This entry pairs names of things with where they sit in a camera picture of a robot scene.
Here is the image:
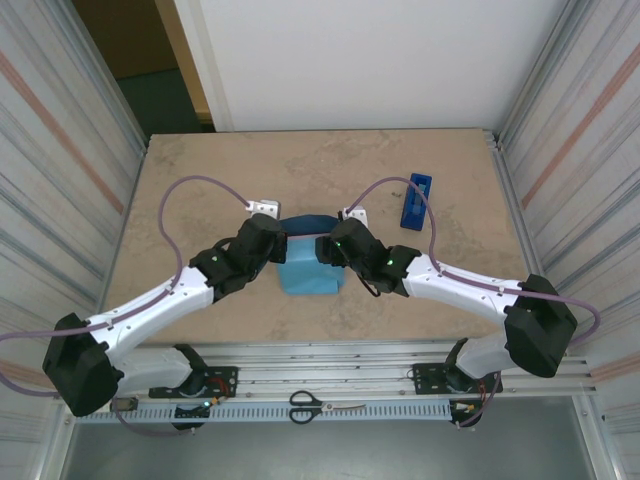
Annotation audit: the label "brown wooden door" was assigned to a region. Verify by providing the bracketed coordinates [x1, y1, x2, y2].
[73, 0, 179, 80]

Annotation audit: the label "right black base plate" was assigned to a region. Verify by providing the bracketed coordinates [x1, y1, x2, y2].
[412, 362, 501, 396]

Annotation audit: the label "slotted grey cable duct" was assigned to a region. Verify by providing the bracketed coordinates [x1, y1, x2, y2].
[64, 399, 455, 424]

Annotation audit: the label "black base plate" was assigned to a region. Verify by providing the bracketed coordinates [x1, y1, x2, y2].
[148, 365, 239, 399]
[412, 362, 501, 396]

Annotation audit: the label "aluminium rail frame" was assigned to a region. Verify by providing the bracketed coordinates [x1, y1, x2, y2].
[52, 341, 599, 404]

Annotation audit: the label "small electronics board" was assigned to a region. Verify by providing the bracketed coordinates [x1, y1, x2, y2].
[449, 399, 485, 426]
[172, 398, 224, 426]

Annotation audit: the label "wooden door frame post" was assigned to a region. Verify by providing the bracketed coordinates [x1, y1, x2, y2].
[153, 0, 217, 124]

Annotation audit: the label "black handled scissors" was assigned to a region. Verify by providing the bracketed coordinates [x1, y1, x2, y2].
[288, 389, 369, 426]

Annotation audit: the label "blue tape dispenser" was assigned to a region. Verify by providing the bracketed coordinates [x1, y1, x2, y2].
[399, 172, 434, 232]

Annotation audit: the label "blue cloth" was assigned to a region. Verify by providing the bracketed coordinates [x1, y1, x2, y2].
[277, 213, 347, 297]

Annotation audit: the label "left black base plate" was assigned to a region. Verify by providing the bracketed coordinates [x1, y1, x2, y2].
[148, 365, 239, 399]

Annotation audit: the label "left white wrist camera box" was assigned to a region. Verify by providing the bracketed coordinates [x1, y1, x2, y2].
[246, 198, 280, 220]

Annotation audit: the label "aluminium side rail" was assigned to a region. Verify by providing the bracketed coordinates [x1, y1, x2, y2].
[482, 128, 569, 356]

